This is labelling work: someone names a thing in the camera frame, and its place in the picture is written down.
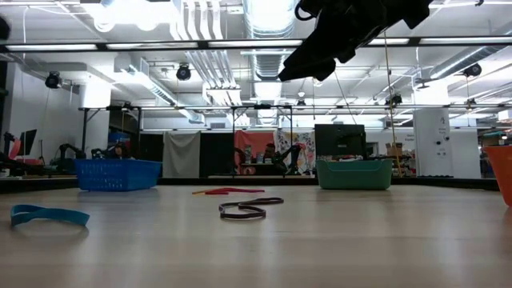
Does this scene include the green plastic basket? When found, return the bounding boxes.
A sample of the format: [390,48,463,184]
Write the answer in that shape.
[315,158,395,191]

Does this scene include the red rubber band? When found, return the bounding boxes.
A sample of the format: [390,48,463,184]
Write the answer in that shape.
[204,186,266,196]

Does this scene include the white pillar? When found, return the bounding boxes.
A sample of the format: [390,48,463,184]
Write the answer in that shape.
[412,106,452,178]

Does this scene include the red hanging cloth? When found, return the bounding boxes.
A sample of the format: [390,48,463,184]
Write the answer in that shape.
[234,129,277,176]

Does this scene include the silver ventilation duct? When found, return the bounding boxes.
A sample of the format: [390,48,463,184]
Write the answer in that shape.
[242,0,300,101]

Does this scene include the yellow hanging rope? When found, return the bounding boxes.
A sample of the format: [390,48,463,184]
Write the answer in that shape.
[382,31,404,178]

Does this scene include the blue plastic basket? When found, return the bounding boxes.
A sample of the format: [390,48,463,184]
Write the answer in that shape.
[73,158,163,192]

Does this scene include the large black monitor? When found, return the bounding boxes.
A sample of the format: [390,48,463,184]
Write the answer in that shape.
[314,123,367,158]

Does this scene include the brown rubber band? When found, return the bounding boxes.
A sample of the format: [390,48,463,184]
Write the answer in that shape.
[218,196,286,221]

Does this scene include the black aluminium table frame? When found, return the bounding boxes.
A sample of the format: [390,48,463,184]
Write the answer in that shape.
[0,175,512,195]

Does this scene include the small black monitor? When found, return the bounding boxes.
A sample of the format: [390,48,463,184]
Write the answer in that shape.
[18,128,38,158]

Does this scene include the black hanging panel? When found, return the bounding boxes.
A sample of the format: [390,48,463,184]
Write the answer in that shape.
[199,131,235,178]

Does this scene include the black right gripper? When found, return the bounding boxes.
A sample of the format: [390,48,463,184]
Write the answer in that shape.
[277,0,387,83]

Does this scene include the orange plastic basket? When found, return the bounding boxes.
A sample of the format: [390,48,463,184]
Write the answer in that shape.
[482,146,512,208]

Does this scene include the cardboard box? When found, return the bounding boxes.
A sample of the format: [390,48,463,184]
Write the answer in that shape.
[385,142,405,158]

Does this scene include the blue rubber band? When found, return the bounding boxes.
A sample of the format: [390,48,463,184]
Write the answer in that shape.
[10,203,91,227]

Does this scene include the black background table frame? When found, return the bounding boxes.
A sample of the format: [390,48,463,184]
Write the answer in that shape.
[78,104,294,179]

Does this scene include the white ceiling pipes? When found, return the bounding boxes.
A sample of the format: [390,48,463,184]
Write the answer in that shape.
[171,0,243,106]

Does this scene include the grey hanging cloth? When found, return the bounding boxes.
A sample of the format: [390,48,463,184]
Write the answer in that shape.
[162,130,202,179]

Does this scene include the floral hanging cloth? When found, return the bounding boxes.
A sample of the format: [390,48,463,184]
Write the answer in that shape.
[273,129,317,176]

